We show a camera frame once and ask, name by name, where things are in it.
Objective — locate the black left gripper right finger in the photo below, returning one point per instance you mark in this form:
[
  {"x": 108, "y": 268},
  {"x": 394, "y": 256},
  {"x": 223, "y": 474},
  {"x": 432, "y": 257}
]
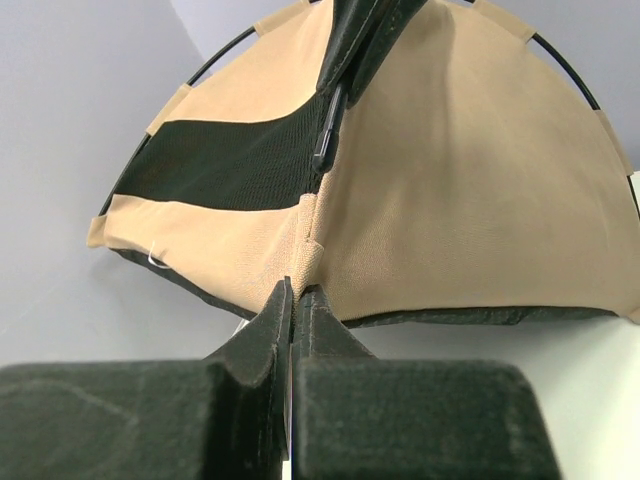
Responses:
[{"x": 355, "y": 416}]

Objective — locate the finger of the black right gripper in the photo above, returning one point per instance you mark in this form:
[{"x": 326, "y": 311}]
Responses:
[
  {"x": 391, "y": 19},
  {"x": 352, "y": 21}
]

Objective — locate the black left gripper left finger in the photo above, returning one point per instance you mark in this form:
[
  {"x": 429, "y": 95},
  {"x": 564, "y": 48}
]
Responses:
[{"x": 221, "y": 417}]

